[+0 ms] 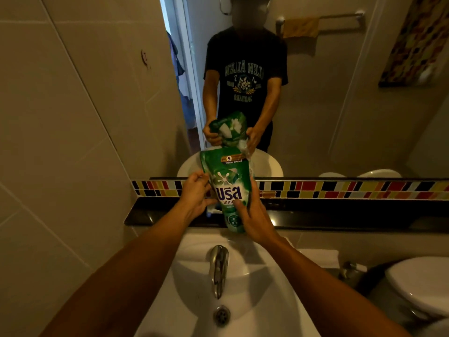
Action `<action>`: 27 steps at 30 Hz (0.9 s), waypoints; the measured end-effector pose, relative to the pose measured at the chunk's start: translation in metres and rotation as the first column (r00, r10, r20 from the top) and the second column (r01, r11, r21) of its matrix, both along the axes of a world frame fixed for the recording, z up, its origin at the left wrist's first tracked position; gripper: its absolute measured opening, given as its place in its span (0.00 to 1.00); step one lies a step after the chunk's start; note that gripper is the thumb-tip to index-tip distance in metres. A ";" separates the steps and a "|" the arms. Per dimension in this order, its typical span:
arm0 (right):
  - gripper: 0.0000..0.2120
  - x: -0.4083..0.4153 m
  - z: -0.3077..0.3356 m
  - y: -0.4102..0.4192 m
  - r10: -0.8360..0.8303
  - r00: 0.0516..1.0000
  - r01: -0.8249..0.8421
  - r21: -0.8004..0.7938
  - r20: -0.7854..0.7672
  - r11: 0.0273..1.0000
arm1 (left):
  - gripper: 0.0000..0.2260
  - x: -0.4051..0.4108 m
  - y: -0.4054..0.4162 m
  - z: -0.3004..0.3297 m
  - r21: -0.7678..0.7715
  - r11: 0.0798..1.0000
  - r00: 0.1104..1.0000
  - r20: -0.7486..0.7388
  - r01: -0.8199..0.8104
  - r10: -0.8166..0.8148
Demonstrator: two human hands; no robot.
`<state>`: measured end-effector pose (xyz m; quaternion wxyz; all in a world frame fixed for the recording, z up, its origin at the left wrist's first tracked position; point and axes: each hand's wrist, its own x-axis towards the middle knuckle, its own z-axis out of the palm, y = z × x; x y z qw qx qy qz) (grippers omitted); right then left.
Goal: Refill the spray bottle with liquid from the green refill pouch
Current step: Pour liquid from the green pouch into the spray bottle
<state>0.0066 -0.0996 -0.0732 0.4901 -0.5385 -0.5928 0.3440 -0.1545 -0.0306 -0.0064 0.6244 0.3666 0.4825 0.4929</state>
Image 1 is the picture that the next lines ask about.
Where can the person's right hand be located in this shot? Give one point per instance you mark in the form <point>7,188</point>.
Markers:
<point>258,221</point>

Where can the person's left hand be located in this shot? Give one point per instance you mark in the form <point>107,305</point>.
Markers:
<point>193,198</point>

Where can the person's left thumb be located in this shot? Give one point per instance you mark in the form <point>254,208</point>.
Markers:
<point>202,177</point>

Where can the person's right thumb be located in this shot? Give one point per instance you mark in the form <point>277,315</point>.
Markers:
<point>240,209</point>

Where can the green detergent refill pouch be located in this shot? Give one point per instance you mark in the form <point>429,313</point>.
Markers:
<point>228,171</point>

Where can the person's left forearm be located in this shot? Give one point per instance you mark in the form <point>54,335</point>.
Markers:
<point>133,273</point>

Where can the person's right forearm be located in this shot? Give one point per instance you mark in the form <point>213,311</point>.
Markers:
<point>315,291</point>

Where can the chrome faucet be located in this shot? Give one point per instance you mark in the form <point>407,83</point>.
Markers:
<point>218,266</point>

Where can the white ceramic sink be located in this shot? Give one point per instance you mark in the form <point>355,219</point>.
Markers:
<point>256,298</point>

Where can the black stone ledge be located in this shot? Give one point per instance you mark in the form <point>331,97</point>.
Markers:
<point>333,215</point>

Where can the chrome sink drain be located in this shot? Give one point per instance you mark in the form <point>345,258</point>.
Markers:
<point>221,315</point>

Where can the chrome water valve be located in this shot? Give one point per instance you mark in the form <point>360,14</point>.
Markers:
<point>350,270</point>

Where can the yellow hanging towel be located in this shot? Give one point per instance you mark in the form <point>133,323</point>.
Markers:
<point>301,28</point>

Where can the white toilet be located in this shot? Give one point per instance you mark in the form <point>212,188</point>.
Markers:
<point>417,280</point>

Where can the chrome towel bar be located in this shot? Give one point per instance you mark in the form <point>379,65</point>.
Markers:
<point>342,15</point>

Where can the small wall hook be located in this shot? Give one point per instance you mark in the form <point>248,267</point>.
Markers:
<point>144,58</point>

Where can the wall mirror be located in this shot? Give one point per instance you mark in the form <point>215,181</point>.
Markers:
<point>333,101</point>

